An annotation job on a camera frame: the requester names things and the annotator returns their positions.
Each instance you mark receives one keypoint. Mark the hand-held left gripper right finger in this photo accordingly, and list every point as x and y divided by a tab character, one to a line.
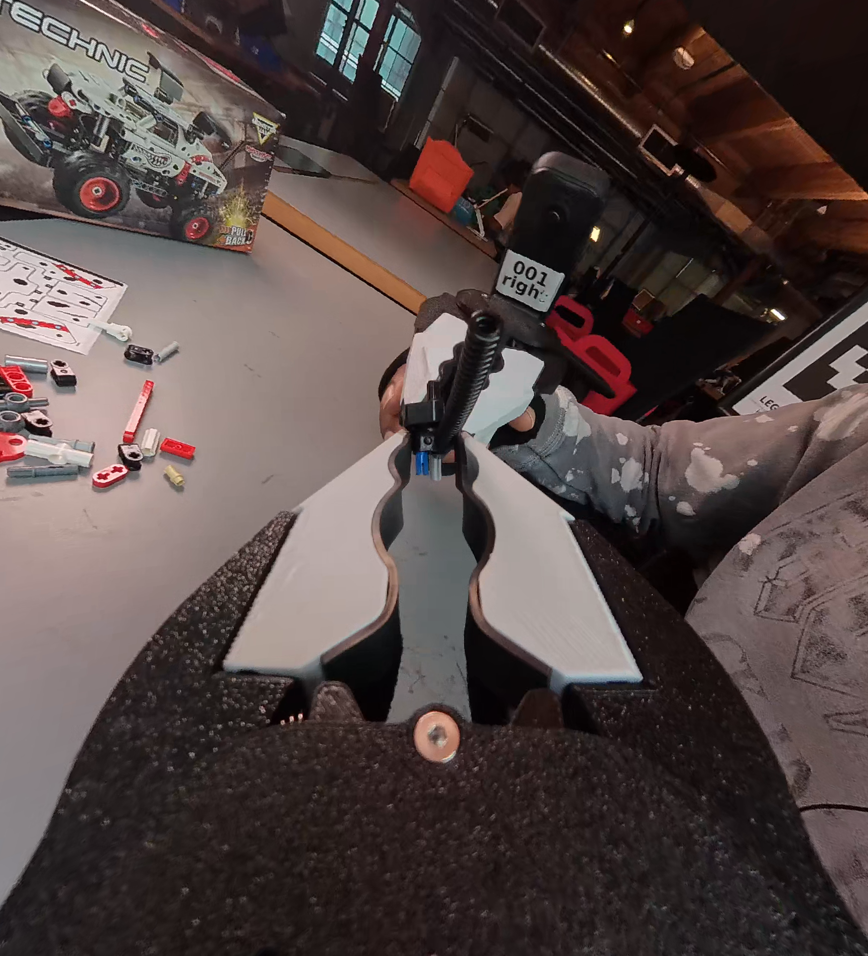
553	597

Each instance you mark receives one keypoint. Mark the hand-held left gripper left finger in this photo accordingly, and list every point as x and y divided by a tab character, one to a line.
307	597

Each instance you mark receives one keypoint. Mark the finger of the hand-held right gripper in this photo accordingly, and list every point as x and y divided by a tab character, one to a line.
426	351
512	385

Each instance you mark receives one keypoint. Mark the red oval link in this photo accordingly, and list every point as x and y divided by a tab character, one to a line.
110	476

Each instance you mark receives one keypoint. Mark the grey desk with wooden edge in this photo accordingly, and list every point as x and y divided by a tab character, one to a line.
374	216

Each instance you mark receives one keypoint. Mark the person's right hand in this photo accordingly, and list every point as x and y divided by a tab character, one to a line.
391	403

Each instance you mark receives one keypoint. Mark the red plastic container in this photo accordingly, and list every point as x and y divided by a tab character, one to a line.
598	366

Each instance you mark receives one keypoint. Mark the orange plastic bin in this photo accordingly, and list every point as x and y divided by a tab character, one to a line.
441	175

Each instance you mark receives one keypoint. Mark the tan small pin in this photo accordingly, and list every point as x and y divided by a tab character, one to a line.
174	476

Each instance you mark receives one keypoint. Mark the red small plate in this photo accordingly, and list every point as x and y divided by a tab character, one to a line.
177	448

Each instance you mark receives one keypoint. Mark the white small brick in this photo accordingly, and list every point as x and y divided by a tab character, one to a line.
150	442

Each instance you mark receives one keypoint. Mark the black small connector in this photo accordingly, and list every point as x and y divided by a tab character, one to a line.
130	457

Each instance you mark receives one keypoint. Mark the window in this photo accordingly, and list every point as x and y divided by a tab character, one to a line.
366	45

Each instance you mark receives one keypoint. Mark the red holed beam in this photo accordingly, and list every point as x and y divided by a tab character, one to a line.
139	411

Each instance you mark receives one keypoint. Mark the person's grey hoodie torso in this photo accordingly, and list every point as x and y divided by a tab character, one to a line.
815	635

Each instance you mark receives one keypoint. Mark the black white marker board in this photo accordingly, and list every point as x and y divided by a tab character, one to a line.
852	351

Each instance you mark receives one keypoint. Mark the sticker sheet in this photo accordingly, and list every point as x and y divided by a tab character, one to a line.
30	299

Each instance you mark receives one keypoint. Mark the toy truck set box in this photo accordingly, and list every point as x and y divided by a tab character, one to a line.
105	112

